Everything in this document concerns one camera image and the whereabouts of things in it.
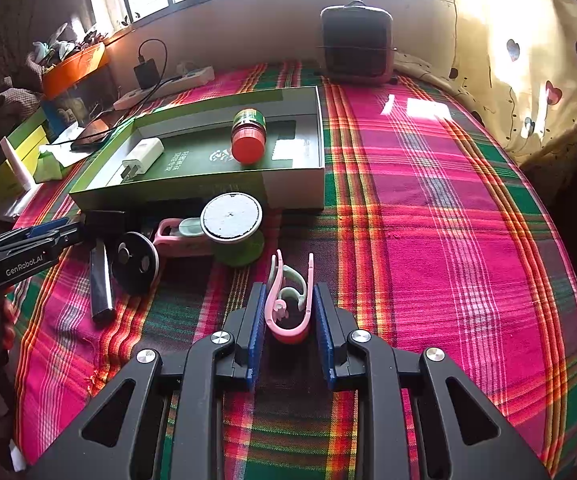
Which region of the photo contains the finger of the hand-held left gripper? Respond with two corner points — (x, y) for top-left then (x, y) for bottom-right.
(0, 224), (88, 261)
(13, 217), (72, 241)

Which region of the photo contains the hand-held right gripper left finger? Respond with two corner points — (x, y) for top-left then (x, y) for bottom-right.
(26, 282), (269, 480)

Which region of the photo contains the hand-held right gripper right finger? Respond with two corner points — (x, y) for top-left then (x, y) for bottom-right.
(313, 282), (552, 480)

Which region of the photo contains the pink hair clip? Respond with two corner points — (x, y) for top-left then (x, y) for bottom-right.
(264, 249), (315, 345)

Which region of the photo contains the black slim lighter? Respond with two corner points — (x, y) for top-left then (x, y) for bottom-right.
(90, 237), (116, 323)

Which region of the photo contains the black round disc with holes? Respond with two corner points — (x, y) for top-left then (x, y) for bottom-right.
(111, 231), (160, 295)

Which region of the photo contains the green spool with white top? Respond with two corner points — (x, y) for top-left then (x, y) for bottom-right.
(200, 192), (266, 267)

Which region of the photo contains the green cardboard box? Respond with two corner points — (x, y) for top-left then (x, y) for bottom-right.
(68, 85), (326, 212)

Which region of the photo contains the white tube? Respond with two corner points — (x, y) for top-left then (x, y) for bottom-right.
(1, 137), (32, 192)

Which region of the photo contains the yellow-green carton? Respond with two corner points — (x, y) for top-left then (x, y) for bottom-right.
(0, 110), (52, 196)

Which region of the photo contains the black smartphone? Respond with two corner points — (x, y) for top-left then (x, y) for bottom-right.
(71, 110), (126, 151)

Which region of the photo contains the white plug charger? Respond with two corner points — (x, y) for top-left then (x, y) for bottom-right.
(120, 137), (164, 183)

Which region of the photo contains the plaid blanket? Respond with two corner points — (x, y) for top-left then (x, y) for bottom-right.
(6, 60), (577, 480)

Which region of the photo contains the orange box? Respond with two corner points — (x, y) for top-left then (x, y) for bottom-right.
(42, 42), (110, 98)

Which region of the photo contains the black power adapter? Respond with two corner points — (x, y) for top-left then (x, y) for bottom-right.
(135, 57), (158, 88)

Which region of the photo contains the white power strip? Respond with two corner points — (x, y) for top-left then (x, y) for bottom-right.
(113, 65), (215, 110)

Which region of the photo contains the red-capped green bottle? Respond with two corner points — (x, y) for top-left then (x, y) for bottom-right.
(231, 108), (268, 164)

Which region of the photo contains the cream curtain with hearts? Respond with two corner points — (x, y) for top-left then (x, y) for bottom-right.
(393, 0), (577, 166)

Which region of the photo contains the black charging cable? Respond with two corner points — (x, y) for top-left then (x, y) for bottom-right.
(76, 39), (184, 143)

